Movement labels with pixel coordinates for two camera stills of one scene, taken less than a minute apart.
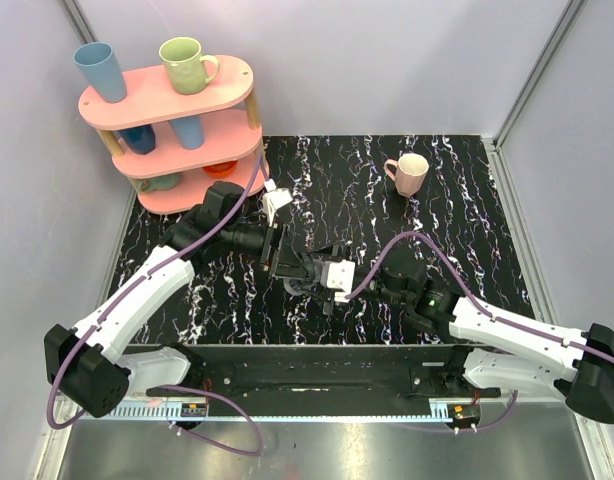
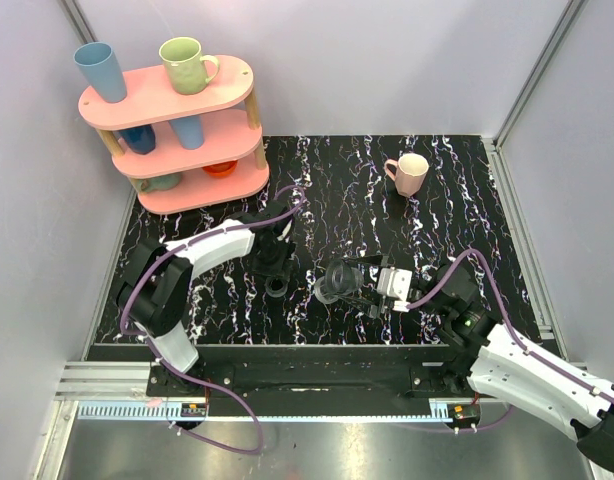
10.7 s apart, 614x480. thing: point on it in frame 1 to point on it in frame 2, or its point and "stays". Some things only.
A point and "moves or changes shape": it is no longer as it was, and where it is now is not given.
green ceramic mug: (186, 65) stays
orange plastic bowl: (221, 170) stays
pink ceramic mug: (410, 172) stays
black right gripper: (338, 250) to (373, 310)
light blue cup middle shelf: (189, 131) stays
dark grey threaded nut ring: (295, 286) moves or changes shape
